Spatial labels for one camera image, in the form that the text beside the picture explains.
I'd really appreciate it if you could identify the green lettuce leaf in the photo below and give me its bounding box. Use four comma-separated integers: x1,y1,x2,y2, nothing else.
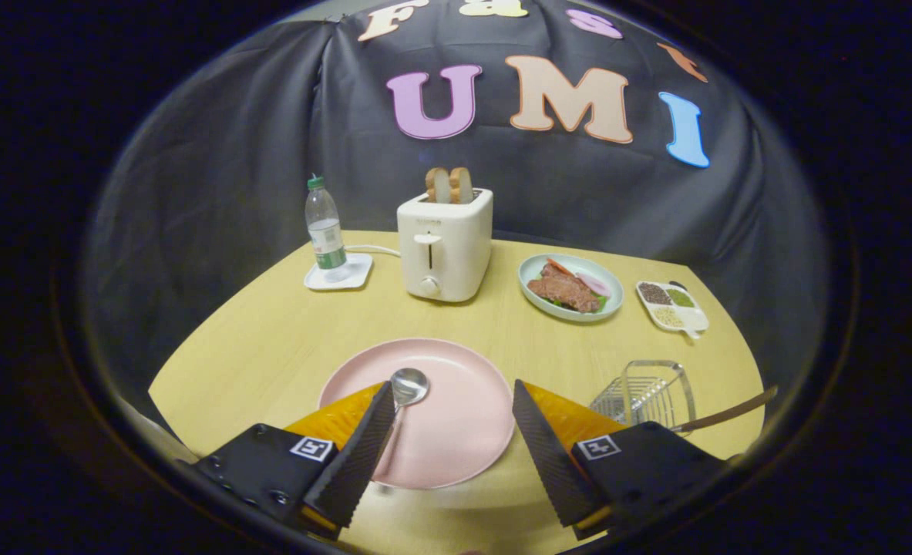
552,295,609,314

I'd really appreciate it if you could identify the cream white toaster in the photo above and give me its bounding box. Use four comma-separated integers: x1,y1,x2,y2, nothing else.
396,188,494,303

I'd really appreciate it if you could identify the person's beige clothing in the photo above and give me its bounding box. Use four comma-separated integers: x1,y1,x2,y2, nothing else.
120,401,194,467

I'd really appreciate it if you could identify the white divided seasoning dish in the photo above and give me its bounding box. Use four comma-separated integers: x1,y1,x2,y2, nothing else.
636,280,710,340

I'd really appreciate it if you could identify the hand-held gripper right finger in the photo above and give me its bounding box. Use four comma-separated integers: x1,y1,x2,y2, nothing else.
512,379,730,540

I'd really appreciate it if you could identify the pale green plate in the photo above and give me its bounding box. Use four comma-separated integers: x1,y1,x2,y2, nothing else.
518,254,624,322

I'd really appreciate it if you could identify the white square coaster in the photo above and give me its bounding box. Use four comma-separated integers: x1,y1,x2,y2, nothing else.
304,252,374,291

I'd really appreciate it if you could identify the wooden handled metal spoon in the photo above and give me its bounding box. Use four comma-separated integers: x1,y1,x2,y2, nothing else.
377,368,430,480

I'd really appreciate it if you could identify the brown steak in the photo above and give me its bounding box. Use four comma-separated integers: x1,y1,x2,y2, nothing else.
527,266,601,313

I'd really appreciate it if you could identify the metal wire rack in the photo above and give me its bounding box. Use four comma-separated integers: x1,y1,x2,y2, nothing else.
589,360,697,429

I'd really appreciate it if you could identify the pink plate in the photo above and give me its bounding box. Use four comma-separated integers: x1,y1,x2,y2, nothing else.
318,338,516,490

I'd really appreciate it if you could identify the wooden handled metal fork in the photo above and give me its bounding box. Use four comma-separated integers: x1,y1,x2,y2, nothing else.
670,385,779,434

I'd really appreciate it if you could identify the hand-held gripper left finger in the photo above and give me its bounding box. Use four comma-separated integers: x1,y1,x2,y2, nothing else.
190,381,396,533

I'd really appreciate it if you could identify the clear plastic water bottle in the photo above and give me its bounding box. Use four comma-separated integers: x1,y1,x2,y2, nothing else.
305,176,348,271

